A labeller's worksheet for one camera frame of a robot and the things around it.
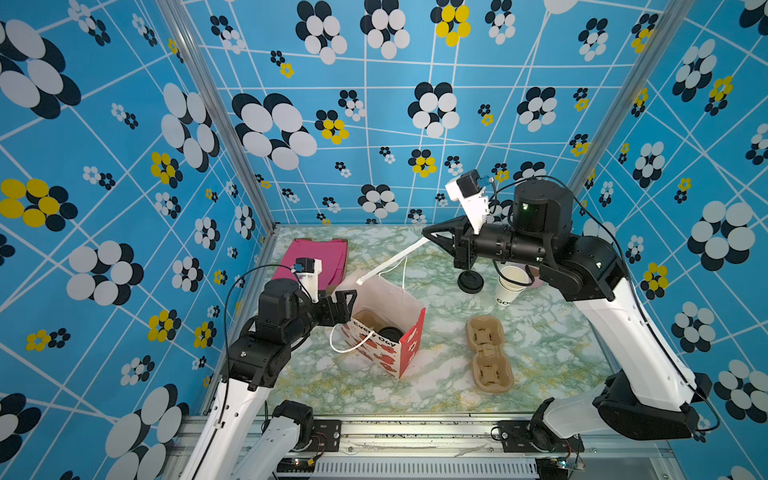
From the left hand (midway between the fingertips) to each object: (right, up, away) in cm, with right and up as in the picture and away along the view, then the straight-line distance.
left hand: (342, 291), depth 68 cm
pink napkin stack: (-10, +8, +38) cm, 40 cm away
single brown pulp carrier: (+5, -11, +23) cm, 26 cm away
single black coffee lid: (+11, -12, +8) cm, 18 cm away
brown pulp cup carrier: (+39, -23, +14) cm, 48 cm away
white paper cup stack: (+46, -3, +21) cm, 50 cm away
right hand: (+18, +13, -15) cm, 27 cm away
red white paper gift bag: (+10, -13, +22) cm, 27 cm away
